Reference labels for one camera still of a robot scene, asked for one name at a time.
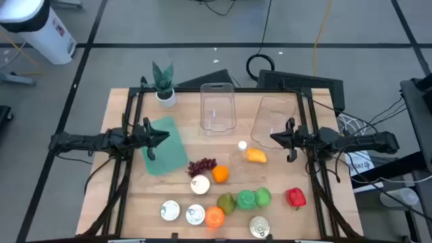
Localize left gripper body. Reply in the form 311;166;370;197
134;117;157;161

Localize grey metal stand foot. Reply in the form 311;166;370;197
0;71;37;87
50;0;84;10

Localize silver tuna can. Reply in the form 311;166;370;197
185;204;206;226
159;199;181;222
190;174;211;196

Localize clear bottle with white cap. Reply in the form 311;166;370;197
236;140;252;162

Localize black coiled cable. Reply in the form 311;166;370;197
246;0;275;82

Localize black mesh computer case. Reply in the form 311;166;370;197
256;69;346;117

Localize black electronics box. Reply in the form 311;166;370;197
175;68;234;89

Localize white trash bin black liner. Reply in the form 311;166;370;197
0;0;78;65

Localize black metal beam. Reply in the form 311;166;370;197
350;151;429;190

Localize yellow orange mango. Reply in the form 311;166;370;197
245;147;268;164

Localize green pear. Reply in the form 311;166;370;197
216;192;237;215

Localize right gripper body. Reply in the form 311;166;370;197
286;117;310;163

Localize black floor cable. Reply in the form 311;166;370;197
188;0;237;17

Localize red bell pepper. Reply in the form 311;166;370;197
286;187;307;211

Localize green plastic bottle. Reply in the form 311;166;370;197
236;189;258;211

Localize dark grey side table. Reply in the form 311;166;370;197
400;73;432;175

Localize white cable bundle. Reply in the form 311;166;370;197
337;113;369;136

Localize teal translucent plastic bin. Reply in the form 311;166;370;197
140;116;189;177

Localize green apple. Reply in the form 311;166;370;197
254;187;273;208

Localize white printed paper sheet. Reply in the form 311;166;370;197
344;151;375;178

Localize orange fruit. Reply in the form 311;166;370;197
211;165;230;184

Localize yellow cable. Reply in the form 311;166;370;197
0;30;45;76
312;0;334;77

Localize dark red grape bunch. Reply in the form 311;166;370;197
187;157;218;178

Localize translucent plastic jug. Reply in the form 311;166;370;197
379;187;420;212

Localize green plant in white pot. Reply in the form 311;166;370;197
140;61;179;109

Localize black floor equipment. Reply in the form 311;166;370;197
0;105;14;134

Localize orange plastic bottle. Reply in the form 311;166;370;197
204;205;226;230

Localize clear plastic bin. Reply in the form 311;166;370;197
200;82;237;136
250;95;300;150

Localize gold lid tin can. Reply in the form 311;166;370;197
248;215;271;239

